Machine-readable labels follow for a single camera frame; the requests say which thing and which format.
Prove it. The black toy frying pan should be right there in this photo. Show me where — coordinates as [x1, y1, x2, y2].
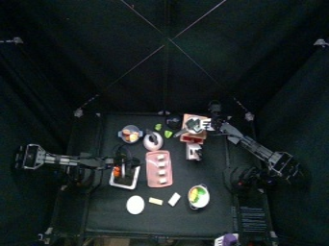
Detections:
[173, 117, 206, 138]

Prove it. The silver toy pot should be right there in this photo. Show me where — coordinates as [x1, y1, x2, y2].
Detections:
[186, 184, 213, 210]

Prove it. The white square tray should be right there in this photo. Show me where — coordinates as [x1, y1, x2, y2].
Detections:
[109, 162, 142, 190]

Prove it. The pink toy stove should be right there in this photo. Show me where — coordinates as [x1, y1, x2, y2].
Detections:
[180, 112, 213, 144]

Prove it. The pink rectangular tray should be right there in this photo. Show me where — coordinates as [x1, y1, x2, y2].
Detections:
[145, 149, 176, 188]

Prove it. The black round lid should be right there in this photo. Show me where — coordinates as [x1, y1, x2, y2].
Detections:
[166, 115, 182, 130]

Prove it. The white pink toy appliance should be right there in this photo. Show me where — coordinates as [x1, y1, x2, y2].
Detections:
[185, 142, 205, 161]

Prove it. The pink toy kettle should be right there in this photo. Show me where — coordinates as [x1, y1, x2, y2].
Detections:
[142, 129, 165, 152]

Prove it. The white round plate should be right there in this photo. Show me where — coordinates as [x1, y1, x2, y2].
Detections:
[125, 195, 147, 215]

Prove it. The white rectangular card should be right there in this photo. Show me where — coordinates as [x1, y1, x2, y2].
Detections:
[168, 191, 182, 208]

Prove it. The white text label sticker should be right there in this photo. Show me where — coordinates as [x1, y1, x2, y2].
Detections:
[238, 206, 269, 234]

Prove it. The purple object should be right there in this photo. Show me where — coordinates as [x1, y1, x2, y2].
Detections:
[222, 233, 240, 246]

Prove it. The grey bowl with handles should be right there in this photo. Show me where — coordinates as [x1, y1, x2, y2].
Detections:
[117, 124, 145, 145]

